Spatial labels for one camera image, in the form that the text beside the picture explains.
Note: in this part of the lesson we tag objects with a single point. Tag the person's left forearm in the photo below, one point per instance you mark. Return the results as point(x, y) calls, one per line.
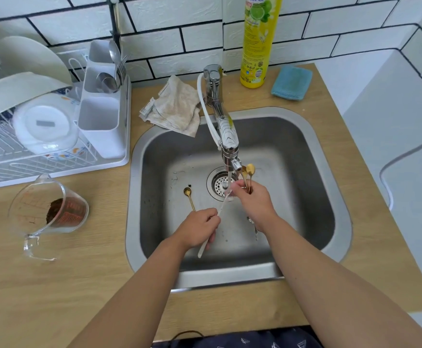
point(135, 304)

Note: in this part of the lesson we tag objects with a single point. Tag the clear measuring jug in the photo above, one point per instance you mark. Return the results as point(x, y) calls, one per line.
point(24, 206)

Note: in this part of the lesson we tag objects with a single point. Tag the white plate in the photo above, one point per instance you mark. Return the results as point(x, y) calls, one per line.
point(30, 54)

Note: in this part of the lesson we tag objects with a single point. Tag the white floral print bowl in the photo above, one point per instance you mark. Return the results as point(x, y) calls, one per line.
point(46, 141)

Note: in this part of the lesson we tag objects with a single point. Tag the blue sponge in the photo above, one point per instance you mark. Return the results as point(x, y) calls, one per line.
point(291, 83)

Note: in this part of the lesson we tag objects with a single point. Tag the person's right forearm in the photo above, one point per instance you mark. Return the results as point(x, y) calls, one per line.
point(341, 293)

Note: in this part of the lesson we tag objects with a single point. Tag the white cutlery holder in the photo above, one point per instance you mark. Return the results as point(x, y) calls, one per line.
point(102, 139)

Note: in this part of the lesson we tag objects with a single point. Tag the chrome faucet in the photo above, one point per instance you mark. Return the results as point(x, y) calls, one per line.
point(212, 81)

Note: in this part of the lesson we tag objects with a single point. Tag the navy patterned shorts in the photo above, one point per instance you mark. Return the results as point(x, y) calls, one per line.
point(247, 340)

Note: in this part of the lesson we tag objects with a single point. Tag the steel fork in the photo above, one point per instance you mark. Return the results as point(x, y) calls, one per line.
point(121, 70)

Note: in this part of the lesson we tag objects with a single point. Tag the person's right hand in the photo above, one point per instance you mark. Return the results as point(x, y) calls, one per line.
point(258, 206)

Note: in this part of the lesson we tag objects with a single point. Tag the small silver spoon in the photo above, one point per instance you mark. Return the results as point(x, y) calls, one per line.
point(223, 204)

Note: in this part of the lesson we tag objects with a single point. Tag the person's left hand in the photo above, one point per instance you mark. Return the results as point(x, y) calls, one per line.
point(196, 228)

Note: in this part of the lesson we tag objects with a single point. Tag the steel ladle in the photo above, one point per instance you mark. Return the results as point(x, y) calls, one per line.
point(106, 83)

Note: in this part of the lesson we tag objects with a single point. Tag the steel sink drain strainer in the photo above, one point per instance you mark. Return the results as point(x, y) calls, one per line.
point(216, 182)

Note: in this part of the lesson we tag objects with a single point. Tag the stainless steel sink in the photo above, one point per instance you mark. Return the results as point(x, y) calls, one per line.
point(301, 159)

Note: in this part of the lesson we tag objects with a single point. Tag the white dish rack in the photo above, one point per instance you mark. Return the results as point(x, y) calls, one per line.
point(98, 166)

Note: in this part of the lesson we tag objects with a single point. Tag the beige rag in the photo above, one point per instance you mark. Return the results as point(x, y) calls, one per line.
point(174, 105)

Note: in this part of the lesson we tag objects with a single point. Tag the yellow dish soap bottle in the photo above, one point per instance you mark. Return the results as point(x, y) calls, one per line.
point(258, 43)

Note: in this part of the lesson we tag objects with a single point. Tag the brown coffee grounds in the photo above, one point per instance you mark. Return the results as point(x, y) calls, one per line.
point(54, 211)

